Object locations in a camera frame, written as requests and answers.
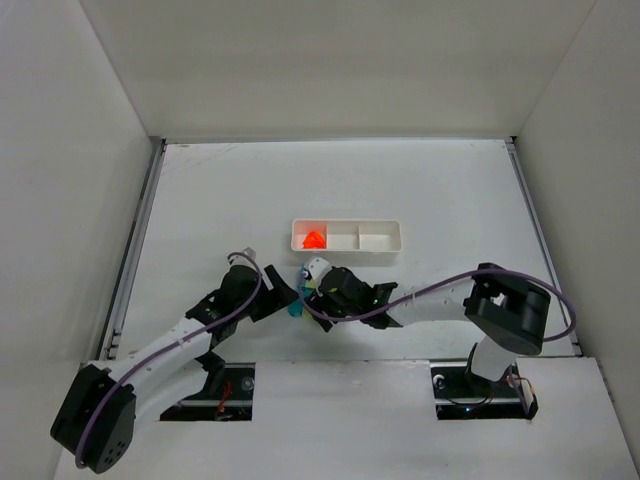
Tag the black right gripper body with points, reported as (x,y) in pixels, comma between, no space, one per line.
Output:
(324,293)

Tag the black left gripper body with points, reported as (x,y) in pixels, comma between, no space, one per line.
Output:
(273,288)

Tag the orange round lego piece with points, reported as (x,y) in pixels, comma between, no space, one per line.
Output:
(314,240)

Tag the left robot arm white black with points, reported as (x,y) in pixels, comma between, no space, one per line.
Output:
(97,418)

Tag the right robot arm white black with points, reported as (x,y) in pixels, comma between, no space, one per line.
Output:
(510,310)

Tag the lower blue lego block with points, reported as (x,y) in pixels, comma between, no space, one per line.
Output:
(296,309)

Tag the white three-compartment tray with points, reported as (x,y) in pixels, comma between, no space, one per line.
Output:
(350,236)

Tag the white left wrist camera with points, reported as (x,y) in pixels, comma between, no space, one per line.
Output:
(247,254)

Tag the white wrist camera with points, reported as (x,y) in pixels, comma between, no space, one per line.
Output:
(247,254)
(315,269)

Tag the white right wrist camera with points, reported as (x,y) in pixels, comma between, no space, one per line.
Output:
(315,269)

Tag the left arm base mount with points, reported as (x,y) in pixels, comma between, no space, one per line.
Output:
(226,395)

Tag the left aluminium table rail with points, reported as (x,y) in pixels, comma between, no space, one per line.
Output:
(113,323)

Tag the aluminium table rail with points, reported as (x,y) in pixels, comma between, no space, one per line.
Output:
(113,323)
(510,143)

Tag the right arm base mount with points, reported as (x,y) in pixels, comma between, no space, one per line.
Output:
(461,395)

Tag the right aluminium table rail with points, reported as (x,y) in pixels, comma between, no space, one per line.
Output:
(510,143)

